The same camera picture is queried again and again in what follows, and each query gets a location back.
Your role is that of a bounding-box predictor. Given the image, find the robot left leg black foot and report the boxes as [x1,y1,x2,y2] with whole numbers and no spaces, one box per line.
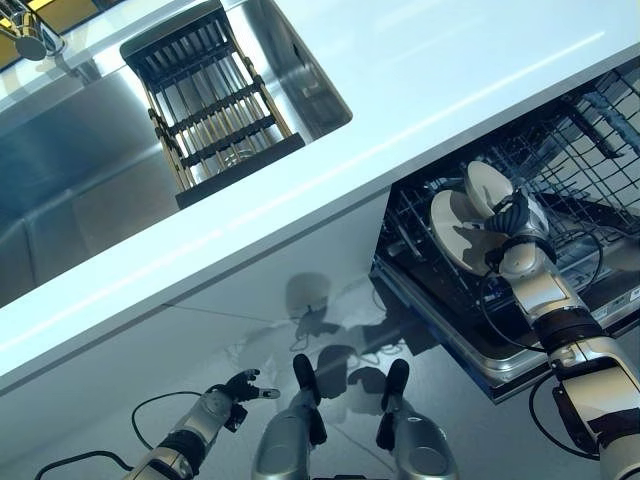
[250,353,327,480]

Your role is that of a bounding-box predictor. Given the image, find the robot right leg black foot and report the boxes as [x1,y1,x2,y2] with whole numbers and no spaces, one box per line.
[374,357,459,480]

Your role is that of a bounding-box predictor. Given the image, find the wire dishwasher rack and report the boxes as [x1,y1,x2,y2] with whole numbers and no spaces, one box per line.
[375,67,640,316]

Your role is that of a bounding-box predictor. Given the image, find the cream ceramic plate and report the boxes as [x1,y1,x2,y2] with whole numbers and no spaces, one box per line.
[463,159,516,222]
[429,190,501,276]

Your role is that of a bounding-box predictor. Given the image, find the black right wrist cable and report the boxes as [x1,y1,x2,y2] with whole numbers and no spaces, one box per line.
[477,229,606,461]

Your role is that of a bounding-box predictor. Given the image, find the black dish drying rack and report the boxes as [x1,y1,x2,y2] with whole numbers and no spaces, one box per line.
[119,13,306,210]

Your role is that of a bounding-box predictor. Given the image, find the robot leg black foot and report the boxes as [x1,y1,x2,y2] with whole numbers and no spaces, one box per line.
[250,353,327,480]
[374,357,459,480]

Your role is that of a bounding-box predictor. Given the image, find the narrow white cabinet door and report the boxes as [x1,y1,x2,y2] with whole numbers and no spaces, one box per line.
[167,188,399,326]

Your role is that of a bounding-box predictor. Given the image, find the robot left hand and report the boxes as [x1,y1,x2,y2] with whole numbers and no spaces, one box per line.
[204,367,282,407]

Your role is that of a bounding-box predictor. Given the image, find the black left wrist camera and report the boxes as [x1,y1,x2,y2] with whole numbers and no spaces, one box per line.
[222,403,249,432]

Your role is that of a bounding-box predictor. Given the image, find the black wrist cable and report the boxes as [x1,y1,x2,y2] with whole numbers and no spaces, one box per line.
[477,229,606,461]
[37,390,206,480]

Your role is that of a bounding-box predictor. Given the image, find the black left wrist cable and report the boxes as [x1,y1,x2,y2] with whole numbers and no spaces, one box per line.
[37,390,206,480]

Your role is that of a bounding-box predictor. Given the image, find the chrome gooseneck kitchen faucet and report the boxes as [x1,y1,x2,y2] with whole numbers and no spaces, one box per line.
[0,0,67,62]

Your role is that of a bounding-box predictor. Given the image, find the wide white cabinet door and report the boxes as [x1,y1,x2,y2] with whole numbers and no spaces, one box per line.
[0,299,296,480]

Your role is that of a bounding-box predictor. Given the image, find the stainless steel sink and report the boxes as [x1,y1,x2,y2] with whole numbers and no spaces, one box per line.
[0,0,354,307]

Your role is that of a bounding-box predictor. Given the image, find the dishwasher door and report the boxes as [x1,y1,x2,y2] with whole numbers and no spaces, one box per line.
[368,234,640,405]

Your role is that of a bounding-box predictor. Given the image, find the dark window frame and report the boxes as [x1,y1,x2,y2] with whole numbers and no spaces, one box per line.
[0,0,119,71]

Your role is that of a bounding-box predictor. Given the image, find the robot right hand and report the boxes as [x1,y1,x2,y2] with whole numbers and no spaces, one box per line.
[483,188,550,247]

